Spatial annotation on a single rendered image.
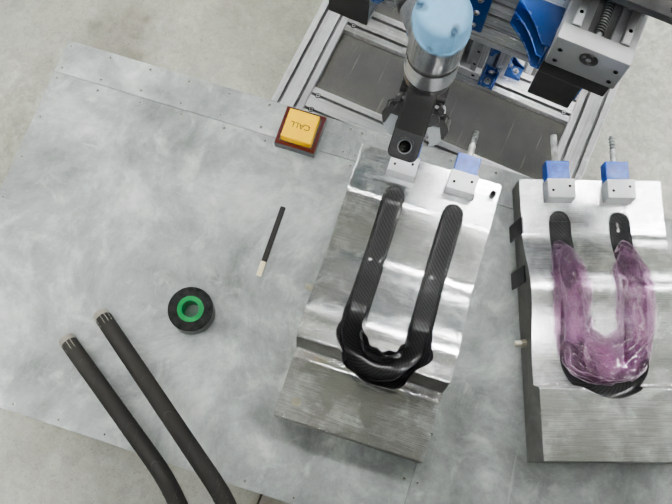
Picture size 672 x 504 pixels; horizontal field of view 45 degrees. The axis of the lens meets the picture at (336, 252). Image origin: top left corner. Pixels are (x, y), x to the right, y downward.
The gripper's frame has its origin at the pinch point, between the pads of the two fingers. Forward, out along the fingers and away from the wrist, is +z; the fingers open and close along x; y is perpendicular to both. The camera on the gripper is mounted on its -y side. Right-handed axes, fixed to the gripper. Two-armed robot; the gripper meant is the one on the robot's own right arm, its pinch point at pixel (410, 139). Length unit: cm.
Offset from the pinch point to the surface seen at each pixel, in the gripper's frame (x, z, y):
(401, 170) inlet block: 0.1, 9.1, -2.0
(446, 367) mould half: -16.4, 7.4, -33.0
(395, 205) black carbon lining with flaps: -0.7, 12.6, -7.3
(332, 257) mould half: 7.0, 12.0, -19.9
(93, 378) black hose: 40, 16, -52
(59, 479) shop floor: 63, 101, -77
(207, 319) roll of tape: 24.8, 17.3, -36.0
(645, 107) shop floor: -63, 101, 77
